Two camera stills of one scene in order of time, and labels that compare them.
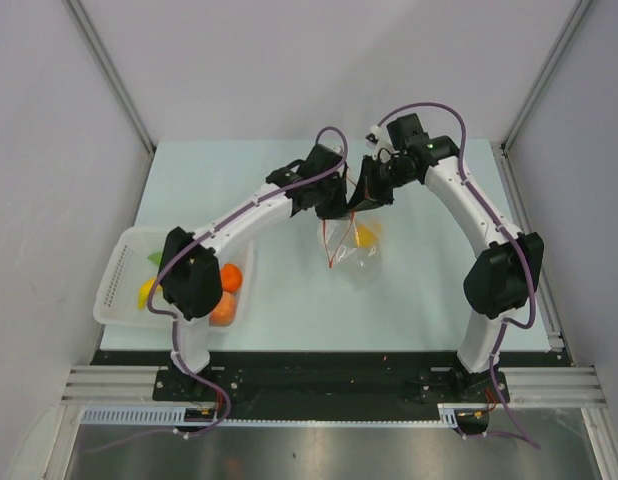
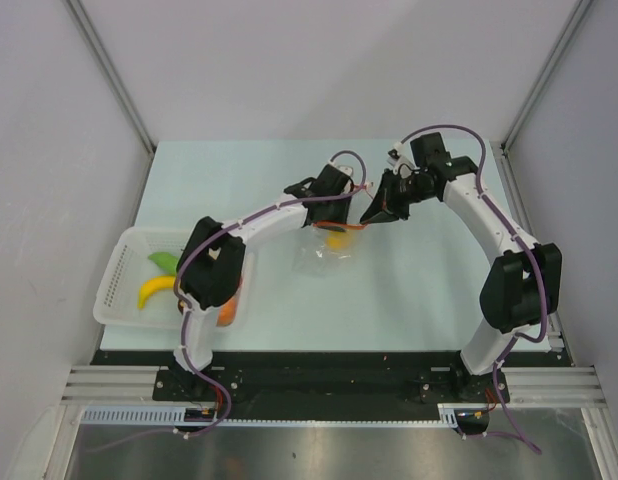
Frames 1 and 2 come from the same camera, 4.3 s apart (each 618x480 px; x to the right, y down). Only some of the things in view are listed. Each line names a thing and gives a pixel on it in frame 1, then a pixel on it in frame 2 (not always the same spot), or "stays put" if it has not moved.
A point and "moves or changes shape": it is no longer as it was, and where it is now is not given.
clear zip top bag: (350, 248) moves or changes shape
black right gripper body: (397, 172) to (415, 189)
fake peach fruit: (224, 313) stays put
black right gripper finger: (375, 186) to (390, 203)
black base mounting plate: (327, 385) stays put
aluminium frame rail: (114, 386) stays put
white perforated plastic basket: (129, 266) stays put
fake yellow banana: (143, 292) stays put
